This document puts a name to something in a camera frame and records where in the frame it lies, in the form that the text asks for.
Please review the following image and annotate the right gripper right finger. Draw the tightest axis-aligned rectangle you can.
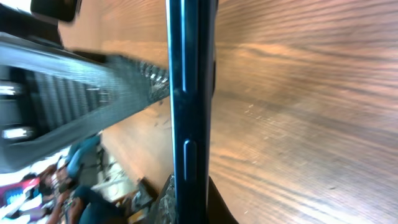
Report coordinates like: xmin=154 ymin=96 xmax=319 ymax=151
xmin=208 ymin=177 xmax=238 ymax=224

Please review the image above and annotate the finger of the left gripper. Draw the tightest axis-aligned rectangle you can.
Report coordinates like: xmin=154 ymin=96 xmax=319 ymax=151
xmin=1 ymin=35 xmax=169 ymax=173

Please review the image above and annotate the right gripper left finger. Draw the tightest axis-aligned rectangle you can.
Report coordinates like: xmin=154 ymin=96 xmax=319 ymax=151
xmin=149 ymin=174 xmax=177 ymax=224

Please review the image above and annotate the Samsung Galaxy smartphone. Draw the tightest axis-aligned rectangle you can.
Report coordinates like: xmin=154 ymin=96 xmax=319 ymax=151
xmin=166 ymin=0 xmax=218 ymax=223

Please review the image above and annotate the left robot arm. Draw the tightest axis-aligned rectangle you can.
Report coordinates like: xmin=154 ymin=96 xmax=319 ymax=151
xmin=1 ymin=1 xmax=169 ymax=174

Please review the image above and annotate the person in blue shirt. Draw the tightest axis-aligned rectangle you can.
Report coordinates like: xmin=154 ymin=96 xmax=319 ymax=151
xmin=46 ymin=134 xmax=127 ymax=224

